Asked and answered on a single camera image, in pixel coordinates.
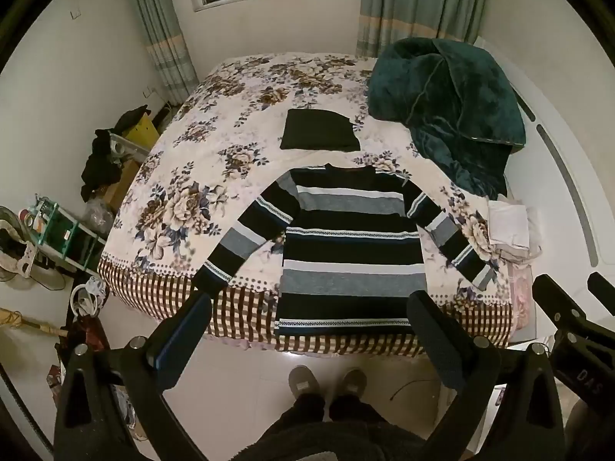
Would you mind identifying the clear plastic bag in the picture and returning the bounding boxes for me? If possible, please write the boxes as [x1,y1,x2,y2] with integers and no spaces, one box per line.
[83,196,117,237]

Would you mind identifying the wooden broom handle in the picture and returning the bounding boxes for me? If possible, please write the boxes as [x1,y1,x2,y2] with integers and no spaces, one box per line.
[0,307,71,340]

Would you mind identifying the floral bed sheet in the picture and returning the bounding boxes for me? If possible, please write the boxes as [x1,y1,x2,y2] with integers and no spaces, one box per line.
[96,52,535,357]

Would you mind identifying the person's dark trousers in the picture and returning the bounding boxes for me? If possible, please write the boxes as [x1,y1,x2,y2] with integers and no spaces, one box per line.
[229,393,435,461]

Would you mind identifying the folded dark green garment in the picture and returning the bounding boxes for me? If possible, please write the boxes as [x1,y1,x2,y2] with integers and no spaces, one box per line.
[280,109,361,153]

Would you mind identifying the yellow box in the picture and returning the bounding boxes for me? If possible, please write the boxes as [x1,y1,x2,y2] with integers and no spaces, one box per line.
[122,110,160,151]

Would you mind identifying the standing fan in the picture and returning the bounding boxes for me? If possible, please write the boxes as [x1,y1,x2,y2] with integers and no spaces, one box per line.
[0,206,64,291]

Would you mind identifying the grey-green striped curtain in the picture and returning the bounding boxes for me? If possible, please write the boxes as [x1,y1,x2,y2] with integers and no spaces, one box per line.
[127,0,201,107]
[357,0,492,59]

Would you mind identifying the pile of white folded cloths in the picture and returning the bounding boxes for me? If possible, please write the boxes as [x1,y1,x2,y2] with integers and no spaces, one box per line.
[487,194,545,264]

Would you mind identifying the dark green plush blanket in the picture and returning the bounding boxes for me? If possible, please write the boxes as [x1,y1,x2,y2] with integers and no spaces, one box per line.
[367,37,527,201]

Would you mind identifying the person's right forearm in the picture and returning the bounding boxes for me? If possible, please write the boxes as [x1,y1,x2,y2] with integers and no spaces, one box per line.
[564,396,615,461]

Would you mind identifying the pink cloth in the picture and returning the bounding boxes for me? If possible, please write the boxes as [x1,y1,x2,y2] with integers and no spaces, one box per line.
[506,261,537,343]

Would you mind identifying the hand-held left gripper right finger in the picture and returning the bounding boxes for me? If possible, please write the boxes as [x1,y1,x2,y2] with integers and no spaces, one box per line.
[407,290,568,461]

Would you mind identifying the black floor cable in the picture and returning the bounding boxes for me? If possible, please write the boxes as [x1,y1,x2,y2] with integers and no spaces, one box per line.
[388,377,434,402]

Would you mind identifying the grey slipper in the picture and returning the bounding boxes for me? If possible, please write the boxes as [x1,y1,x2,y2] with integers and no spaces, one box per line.
[288,365,324,400]
[335,367,369,400]

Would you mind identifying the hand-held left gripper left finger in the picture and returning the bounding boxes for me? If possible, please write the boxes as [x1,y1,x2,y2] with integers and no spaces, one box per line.
[53,291,214,461]

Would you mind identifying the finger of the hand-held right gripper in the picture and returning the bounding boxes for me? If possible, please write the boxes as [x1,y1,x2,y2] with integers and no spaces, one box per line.
[588,272,615,304]
[531,273,588,342]

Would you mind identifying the green plastic rack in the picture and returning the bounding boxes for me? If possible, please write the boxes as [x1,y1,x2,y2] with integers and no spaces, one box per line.
[33,194,109,270]

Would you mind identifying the striped knit sweater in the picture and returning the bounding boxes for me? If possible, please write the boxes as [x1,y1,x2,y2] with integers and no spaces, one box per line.
[192,163,501,338]

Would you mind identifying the white bed headboard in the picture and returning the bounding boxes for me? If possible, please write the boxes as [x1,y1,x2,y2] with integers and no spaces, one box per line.
[478,33,607,270]

